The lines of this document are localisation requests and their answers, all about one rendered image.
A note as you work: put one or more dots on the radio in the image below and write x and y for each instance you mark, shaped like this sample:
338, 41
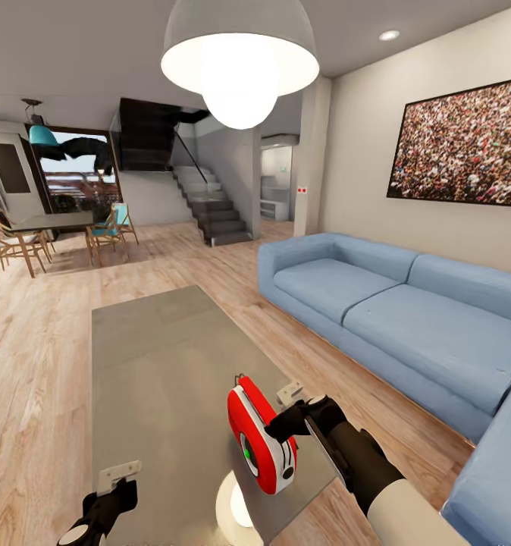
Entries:
273, 464

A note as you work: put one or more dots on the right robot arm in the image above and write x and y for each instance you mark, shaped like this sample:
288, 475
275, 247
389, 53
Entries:
397, 512

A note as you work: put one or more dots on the picture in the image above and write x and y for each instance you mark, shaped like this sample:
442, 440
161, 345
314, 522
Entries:
456, 148

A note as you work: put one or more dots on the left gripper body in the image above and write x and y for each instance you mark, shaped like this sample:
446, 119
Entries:
120, 500

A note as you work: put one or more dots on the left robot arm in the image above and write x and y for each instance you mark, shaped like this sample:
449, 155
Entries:
101, 508

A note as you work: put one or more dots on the room light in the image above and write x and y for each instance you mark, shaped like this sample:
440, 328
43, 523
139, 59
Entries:
40, 135
283, 23

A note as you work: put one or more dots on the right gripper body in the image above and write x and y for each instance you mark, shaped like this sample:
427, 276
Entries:
284, 424

